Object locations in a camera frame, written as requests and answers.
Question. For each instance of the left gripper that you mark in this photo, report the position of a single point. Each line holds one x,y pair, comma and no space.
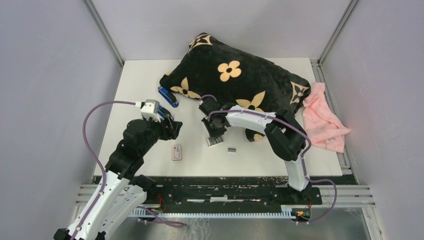
171,131

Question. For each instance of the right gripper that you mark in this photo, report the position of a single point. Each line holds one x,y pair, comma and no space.
213,133

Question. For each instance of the box of staples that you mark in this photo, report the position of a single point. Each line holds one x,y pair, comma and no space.
211,141

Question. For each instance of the blue stapler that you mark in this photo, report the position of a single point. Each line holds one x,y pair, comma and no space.
168,96
164,113

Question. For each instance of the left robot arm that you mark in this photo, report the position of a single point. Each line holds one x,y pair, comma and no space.
120,191

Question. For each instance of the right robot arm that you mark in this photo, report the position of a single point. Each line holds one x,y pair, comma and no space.
287,138

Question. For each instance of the closed red white staple box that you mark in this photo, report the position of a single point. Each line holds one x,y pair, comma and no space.
176,153

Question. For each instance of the black pillow with beige flowers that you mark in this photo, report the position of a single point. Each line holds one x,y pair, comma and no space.
211,67

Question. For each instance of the pink cloth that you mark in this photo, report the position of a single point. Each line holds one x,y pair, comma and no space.
322,126

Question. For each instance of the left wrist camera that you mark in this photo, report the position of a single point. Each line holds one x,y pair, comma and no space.
149,110

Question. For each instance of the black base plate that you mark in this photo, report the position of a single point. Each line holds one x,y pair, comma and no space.
245,195

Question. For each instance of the white cable duct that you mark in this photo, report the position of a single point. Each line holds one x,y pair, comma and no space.
285,213

